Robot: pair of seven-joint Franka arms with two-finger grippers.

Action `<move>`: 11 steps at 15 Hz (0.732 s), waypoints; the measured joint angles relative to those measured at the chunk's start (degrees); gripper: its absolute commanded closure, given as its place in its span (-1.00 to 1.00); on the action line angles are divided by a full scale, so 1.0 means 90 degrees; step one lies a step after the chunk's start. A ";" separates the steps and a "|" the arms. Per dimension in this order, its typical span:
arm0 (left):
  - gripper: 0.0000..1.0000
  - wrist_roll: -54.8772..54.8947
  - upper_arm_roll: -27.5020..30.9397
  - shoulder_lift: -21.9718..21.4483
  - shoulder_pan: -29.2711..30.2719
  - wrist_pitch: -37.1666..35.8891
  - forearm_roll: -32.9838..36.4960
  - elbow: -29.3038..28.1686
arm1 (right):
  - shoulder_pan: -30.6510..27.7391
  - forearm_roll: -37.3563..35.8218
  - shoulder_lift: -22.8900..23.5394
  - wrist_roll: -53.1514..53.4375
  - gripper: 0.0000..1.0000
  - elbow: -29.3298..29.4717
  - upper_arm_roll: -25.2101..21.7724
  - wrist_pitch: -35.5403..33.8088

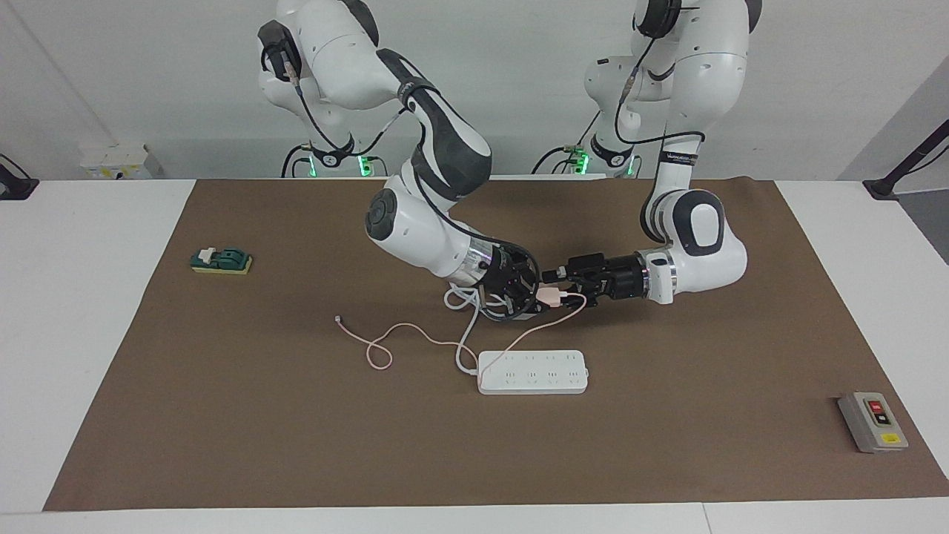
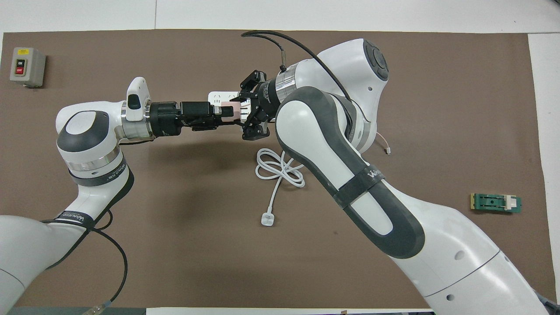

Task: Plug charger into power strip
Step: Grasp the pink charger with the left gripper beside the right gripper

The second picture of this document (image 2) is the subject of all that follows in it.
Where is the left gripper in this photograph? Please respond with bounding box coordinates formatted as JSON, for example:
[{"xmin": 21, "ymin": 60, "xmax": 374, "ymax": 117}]
[{"xmin": 149, "ymin": 101, "xmax": 244, "ymax": 137}]

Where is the green circuit board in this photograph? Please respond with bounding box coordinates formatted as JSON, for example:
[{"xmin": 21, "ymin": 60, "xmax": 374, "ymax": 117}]
[{"xmin": 470, "ymin": 192, "xmax": 523, "ymax": 215}]

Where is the grey switch box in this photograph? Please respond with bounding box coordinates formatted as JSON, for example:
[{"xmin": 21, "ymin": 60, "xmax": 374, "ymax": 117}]
[{"xmin": 10, "ymin": 47, "xmax": 47, "ymax": 88}]

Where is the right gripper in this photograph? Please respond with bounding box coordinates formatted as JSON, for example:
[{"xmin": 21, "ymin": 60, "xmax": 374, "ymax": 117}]
[{"xmin": 239, "ymin": 70, "xmax": 283, "ymax": 141}]

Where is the black cable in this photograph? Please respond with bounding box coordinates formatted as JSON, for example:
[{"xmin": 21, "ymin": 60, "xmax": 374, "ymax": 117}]
[
  {"xmin": 240, "ymin": 30, "xmax": 353, "ymax": 104},
  {"xmin": 41, "ymin": 210, "xmax": 129, "ymax": 315}
]

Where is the white power cord with plug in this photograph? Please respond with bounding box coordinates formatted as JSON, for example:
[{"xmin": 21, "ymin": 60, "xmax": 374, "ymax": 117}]
[{"xmin": 255, "ymin": 148, "xmax": 306, "ymax": 227}]

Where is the thin pink charging cable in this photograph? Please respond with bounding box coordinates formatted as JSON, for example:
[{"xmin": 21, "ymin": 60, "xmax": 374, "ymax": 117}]
[{"xmin": 375, "ymin": 131, "xmax": 392, "ymax": 155}]

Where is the white power strip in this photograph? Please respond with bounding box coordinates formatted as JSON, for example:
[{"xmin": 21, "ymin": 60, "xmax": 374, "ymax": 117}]
[{"xmin": 208, "ymin": 91, "xmax": 252, "ymax": 115}]

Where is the pink charger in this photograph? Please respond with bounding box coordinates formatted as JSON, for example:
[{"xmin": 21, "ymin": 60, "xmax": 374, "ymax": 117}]
[{"xmin": 220, "ymin": 101, "xmax": 243, "ymax": 124}]

